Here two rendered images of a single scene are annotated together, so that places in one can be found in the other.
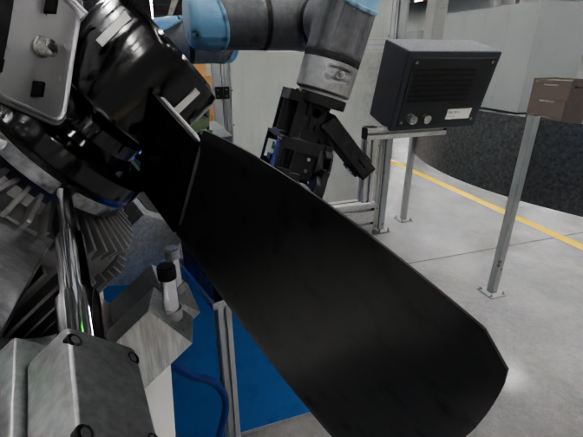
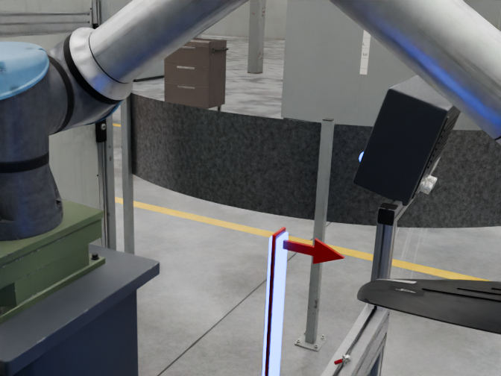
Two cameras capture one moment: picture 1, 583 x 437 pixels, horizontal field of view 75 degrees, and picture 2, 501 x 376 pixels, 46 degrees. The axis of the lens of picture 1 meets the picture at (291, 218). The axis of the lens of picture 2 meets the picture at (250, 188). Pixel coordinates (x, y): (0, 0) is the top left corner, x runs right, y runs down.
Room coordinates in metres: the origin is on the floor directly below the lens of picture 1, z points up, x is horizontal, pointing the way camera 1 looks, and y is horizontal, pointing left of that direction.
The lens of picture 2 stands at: (0.44, 0.68, 1.39)
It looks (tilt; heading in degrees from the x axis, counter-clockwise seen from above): 18 degrees down; 314
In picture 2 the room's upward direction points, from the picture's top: 2 degrees clockwise
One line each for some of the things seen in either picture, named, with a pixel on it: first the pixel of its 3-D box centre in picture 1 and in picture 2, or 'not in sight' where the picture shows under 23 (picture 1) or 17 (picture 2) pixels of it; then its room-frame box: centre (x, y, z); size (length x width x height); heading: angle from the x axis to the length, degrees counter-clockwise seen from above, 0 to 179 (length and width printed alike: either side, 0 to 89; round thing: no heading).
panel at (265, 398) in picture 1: (215, 357); not in sight; (0.82, 0.21, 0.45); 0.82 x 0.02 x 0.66; 109
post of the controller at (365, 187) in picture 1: (367, 165); (382, 257); (0.96, -0.20, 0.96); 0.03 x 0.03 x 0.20; 19
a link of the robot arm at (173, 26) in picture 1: (167, 41); (4, 98); (1.21, 0.36, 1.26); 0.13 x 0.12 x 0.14; 114
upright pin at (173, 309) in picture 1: (169, 291); not in sight; (0.34, 0.13, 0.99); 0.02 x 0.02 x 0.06
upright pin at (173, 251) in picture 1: (173, 269); not in sight; (0.43, 0.15, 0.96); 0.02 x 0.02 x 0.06
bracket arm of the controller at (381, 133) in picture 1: (404, 130); (400, 198); (0.99, -0.29, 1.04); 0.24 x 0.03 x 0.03; 109
